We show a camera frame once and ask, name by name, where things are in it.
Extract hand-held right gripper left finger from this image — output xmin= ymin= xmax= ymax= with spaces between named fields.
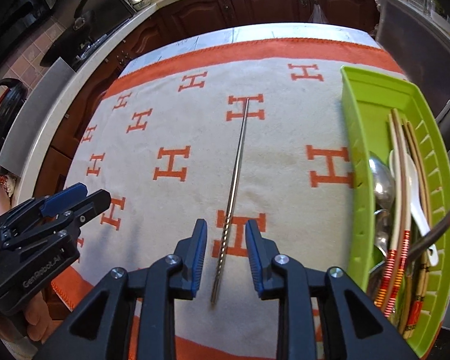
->
xmin=34 ymin=218 xmax=208 ymax=360

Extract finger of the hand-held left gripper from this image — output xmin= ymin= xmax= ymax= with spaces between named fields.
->
xmin=37 ymin=182 xmax=88 ymax=218
xmin=56 ymin=189 xmax=112 ymax=233

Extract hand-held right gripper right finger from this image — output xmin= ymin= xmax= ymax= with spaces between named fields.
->
xmin=245 ymin=218 xmax=417 ymax=360

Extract metal chopstick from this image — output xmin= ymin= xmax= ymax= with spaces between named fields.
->
xmin=210 ymin=97 xmax=251 ymax=304

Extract golden brown chopstick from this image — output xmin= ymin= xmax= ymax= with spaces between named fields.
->
xmin=402 ymin=121 xmax=434 ymax=233
xmin=412 ymin=259 xmax=432 ymax=323
xmin=399 ymin=300 xmax=421 ymax=340

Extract white ceramic spoon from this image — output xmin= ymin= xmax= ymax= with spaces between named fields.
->
xmin=388 ymin=150 xmax=440 ymax=268

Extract green plastic tray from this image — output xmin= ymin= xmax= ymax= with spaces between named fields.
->
xmin=339 ymin=65 xmax=450 ymax=359

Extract person's left hand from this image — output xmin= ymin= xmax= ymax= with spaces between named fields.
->
xmin=22 ymin=290 xmax=58 ymax=343

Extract orange printed blanket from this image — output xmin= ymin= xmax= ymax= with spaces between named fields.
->
xmin=50 ymin=39 xmax=409 ymax=360

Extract gas stove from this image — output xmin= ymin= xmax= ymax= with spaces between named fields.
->
xmin=71 ymin=41 xmax=111 ymax=73

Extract black wok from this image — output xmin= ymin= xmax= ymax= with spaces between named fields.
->
xmin=39 ymin=19 xmax=109 ymax=68

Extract white kitchen countertop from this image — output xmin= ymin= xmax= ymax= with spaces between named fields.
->
xmin=20 ymin=0 xmax=450 ymax=192

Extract hanging plastic bag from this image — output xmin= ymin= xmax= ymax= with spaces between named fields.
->
xmin=308 ymin=4 xmax=329 ymax=23

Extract brown wooden kitchen cabinets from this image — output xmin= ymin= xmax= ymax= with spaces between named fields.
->
xmin=49 ymin=0 xmax=383 ymax=166

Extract grey metal cupboard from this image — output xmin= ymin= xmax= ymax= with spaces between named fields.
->
xmin=375 ymin=0 xmax=450 ymax=121

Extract black pot with handle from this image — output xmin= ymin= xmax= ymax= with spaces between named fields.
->
xmin=0 ymin=79 xmax=27 ymax=166

